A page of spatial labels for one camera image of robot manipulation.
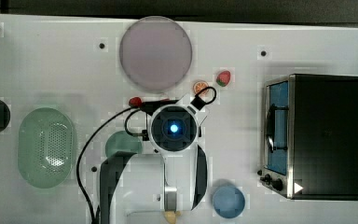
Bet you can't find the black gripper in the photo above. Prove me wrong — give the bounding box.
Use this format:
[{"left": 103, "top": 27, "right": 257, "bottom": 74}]
[{"left": 140, "top": 99, "right": 177, "bottom": 116}]

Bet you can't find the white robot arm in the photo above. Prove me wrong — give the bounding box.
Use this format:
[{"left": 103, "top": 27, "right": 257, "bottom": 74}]
[{"left": 99, "top": 100, "right": 208, "bottom": 224}]

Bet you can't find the green oval strainer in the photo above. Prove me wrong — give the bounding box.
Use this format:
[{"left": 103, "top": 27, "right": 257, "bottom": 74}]
[{"left": 18, "top": 107, "right": 76, "bottom": 189}]

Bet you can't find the small red strawberry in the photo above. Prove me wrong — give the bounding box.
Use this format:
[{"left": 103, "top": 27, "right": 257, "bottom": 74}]
[{"left": 129, "top": 97, "right": 143, "bottom": 108}]

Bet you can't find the green metal cup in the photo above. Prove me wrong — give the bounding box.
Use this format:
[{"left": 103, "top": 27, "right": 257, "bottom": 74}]
[{"left": 105, "top": 131, "right": 143, "bottom": 157}]

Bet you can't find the orange half slice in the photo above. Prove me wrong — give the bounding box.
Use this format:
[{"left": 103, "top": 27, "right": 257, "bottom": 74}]
[{"left": 193, "top": 80, "right": 208, "bottom": 94}]

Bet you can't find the large lilac round plate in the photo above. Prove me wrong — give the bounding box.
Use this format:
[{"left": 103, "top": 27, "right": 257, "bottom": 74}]
[{"left": 119, "top": 16, "right": 193, "bottom": 92}]

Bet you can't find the large toy strawberry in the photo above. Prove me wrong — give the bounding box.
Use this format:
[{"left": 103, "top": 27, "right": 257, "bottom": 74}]
[{"left": 216, "top": 70, "right": 231, "bottom": 87}]

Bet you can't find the yellow banana toy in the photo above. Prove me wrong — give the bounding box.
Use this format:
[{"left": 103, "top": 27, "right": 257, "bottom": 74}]
[{"left": 164, "top": 211, "right": 181, "bottom": 224}]

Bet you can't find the blue bowl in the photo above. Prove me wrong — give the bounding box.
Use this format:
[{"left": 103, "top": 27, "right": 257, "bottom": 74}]
[{"left": 213, "top": 185, "right": 245, "bottom": 218}]

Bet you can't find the black toaster oven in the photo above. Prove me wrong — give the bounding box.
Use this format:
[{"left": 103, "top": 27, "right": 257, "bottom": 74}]
[{"left": 257, "top": 74, "right": 358, "bottom": 201}]

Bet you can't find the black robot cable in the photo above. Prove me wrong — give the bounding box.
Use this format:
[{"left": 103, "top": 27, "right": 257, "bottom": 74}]
[{"left": 76, "top": 86, "right": 218, "bottom": 224}]

